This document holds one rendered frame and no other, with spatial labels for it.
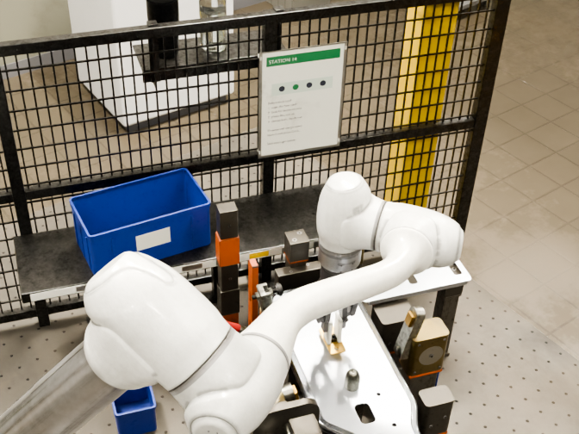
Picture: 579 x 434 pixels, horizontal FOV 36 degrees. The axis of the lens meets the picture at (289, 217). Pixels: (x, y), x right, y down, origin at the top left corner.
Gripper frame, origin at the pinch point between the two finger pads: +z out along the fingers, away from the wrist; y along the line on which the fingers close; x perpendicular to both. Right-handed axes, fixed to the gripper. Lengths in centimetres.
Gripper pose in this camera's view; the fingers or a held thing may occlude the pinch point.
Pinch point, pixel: (333, 328)
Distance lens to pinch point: 200.8
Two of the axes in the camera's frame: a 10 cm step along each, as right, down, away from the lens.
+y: 9.5, -1.7, 2.5
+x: -3.1, -6.1, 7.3
